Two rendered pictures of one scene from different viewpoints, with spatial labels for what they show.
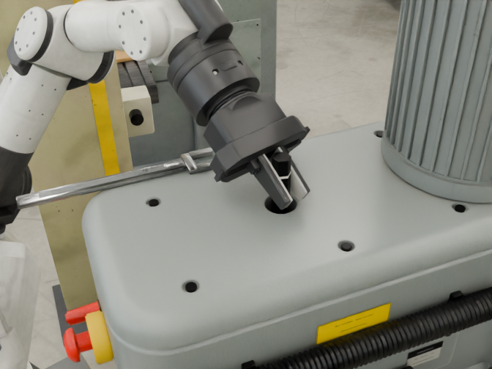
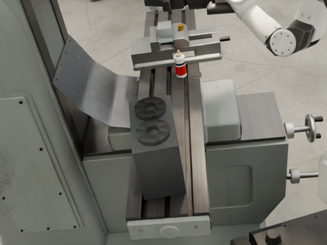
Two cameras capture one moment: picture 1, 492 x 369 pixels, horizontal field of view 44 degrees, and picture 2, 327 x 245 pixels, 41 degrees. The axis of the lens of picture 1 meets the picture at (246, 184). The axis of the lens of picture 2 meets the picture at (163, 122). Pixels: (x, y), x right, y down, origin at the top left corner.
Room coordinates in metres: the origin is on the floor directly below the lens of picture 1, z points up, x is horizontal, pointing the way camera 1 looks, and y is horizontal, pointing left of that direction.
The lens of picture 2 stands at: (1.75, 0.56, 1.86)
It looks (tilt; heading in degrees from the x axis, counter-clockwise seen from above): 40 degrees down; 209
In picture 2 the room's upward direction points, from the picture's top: 11 degrees counter-clockwise
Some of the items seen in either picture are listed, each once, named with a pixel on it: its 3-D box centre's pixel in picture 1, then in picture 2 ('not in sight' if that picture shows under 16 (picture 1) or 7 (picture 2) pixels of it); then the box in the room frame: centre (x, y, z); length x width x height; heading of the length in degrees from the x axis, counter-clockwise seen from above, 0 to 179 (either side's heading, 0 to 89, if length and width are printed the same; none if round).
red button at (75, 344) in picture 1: (79, 343); not in sight; (0.47, 0.20, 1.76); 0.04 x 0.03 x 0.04; 21
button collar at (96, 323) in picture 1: (99, 337); not in sight; (0.47, 0.18, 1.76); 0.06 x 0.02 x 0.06; 21
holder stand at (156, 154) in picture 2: not in sight; (156, 144); (0.97, 0.10, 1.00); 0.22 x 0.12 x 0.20; 27
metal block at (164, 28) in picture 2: not in sight; (165, 31); (0.39, -0.10, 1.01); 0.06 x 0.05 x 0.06; 23
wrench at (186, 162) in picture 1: (121, 179); not in sight; (0.60, 0.15, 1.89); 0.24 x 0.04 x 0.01; 111
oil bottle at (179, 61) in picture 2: not in sight; (179, 62); (0.50, -0.01, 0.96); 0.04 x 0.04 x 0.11
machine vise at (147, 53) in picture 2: not in sight; (174, 43); (0.38, -0.07, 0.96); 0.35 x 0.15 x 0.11; 113
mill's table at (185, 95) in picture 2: not in sight; (170, 92); (0.56, -0.04, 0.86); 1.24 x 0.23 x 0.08; 21
